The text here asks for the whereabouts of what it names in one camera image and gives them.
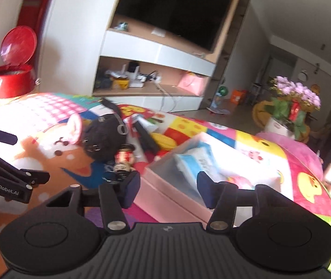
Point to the small red doll figurine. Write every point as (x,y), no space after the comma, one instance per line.
(124,160)

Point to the red pedal trash bin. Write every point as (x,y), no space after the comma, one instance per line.
(17,76)

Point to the white wifi router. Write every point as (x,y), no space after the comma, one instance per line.
(132,71)

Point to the pink gift bag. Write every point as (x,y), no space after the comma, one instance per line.
(193,83)

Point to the orange box on floor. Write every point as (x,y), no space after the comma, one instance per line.
(238,96)

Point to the red white plush rocket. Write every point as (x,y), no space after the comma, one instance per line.
(143,129)

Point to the white wooden tv cabinet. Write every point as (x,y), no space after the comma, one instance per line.
(77,33)

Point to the colourful cartoon play mat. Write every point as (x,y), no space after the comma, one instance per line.
(48,129)

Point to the yellow plush toy piece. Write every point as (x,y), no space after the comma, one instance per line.
(164,142)

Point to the green ball on floor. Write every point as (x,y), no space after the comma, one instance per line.
(222,91)

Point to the yellow giant plush bear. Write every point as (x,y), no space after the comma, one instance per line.
(261,118)

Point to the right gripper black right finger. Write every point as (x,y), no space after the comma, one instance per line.
(224,198)

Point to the black television screen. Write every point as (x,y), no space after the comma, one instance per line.
(197,21)

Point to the pink cardboard box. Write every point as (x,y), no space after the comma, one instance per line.
(169,193)

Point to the pink orchid flower pot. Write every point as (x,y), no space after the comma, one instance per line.
(292,103)

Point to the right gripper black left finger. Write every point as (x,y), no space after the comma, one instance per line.
(66,215)

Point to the black plush cat toy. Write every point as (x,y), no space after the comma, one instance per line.
(105,135)

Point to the blue tissue packet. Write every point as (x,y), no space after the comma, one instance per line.
(198,159)

